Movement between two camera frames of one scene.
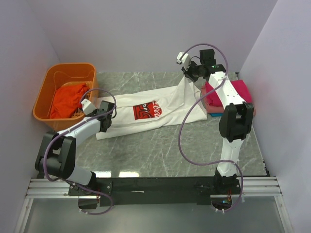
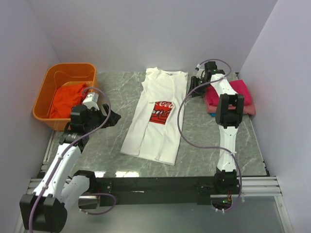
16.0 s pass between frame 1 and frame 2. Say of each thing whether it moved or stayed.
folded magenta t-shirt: stayed
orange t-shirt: stayed
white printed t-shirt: moved
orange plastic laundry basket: stayed
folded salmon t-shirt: stayed
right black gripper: moved
